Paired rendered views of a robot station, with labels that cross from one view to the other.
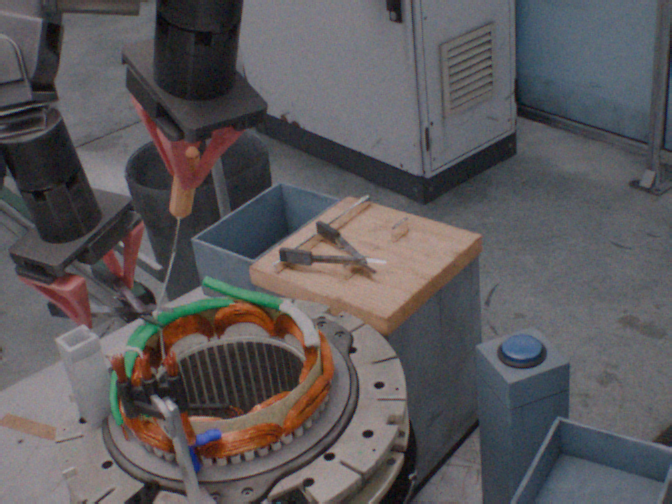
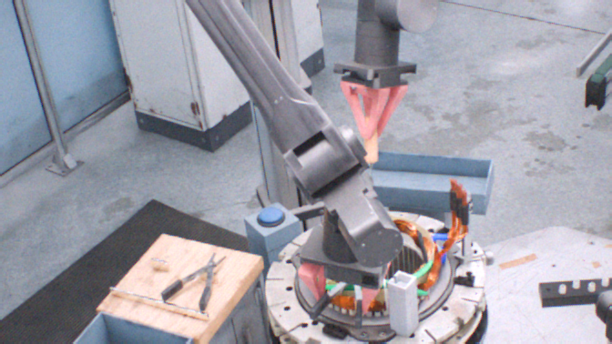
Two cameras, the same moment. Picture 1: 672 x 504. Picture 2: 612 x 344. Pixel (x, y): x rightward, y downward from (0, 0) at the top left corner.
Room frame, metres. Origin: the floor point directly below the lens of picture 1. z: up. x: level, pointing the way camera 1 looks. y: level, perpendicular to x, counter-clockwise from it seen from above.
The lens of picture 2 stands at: (1.00, 1.12, 1.99)
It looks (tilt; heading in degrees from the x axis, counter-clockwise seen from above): 34 degrees down; 257
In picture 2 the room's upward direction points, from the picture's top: 8 degrees counter-clockwise
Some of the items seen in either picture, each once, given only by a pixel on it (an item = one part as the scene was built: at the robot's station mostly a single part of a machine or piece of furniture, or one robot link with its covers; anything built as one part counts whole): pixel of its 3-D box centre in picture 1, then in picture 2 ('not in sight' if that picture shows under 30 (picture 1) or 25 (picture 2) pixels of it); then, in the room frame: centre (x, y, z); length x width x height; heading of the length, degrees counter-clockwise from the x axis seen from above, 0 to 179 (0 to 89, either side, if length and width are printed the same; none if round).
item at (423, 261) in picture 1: (366, 259); (180, 288); (0.96, -0.03, 1.05); 0.20 x 0.19 x 0.02; 47
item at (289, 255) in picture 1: (295, 256); (205, 298); (0.93, 0.05, 1.09); 0.04 x 0.01 x 0.02; 62
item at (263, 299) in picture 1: (263, 305); not in sight; (0.75, 0.07, 1.15); 0.15 x 0.04 x 0.02; 39
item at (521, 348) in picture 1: (521, 348); (270, 215); (0.77, -0.17, 1.04); 0.04 x 0.04 x 0.01
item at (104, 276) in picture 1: (106, 277); (320, 306); (0.80, 0.22, 1.17); 0.04 x 0.01 x 0.02; 42
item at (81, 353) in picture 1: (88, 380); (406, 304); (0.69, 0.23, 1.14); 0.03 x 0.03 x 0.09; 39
